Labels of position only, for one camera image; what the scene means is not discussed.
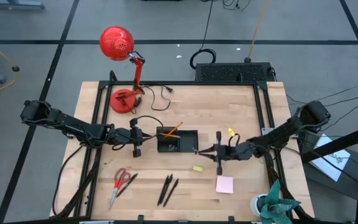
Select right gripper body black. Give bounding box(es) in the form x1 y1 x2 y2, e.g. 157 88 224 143
213 131 239 175

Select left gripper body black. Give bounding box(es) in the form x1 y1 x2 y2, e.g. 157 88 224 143
129 117 144 158

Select pink sticky note pad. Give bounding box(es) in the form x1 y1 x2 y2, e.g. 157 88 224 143
215 175 234 195

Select red-handled scissors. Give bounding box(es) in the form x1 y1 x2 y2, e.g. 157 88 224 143
109 167 132 210

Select black mesh desk organizer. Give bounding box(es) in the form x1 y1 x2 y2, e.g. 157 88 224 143
156 126 199 153

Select green plant in white pot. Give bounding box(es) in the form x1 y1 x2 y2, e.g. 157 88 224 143
249 179 301 224

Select black computer tower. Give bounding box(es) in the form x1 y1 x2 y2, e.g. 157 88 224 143
194 62 276 83

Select red desk lamp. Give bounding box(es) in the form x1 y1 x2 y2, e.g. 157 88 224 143
99 26 146 114

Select white printed board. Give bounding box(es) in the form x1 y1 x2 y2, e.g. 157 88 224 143
309 133 351 183

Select right wrist camera cable black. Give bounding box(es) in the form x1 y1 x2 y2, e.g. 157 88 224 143
227 133 241 147

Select wrist camera cable black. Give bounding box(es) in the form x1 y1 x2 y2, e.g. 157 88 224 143
136 114 165 138
227 133 241 147

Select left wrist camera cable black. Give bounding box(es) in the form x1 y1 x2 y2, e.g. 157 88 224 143
136 114 165 138

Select black lamp power cord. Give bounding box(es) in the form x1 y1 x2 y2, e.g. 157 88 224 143
122 83 174 114

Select black cable bundle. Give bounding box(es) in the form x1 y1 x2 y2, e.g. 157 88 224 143
264 146 315 223
57 149 102 218

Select black aluminium table frame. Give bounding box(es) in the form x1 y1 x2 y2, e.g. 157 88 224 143
84 70 295 224

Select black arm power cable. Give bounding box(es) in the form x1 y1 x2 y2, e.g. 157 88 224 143
51 144 85 218

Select thin black floor cable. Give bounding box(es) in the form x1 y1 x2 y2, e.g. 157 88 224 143
286 79 358 105
320 92 358 131
318 90 358 109

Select black coiled hanging cable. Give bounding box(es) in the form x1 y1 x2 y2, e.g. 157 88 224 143
190 0 217 70

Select tangled black cables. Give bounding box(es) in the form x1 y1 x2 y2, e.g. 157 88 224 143
222 0 251 10

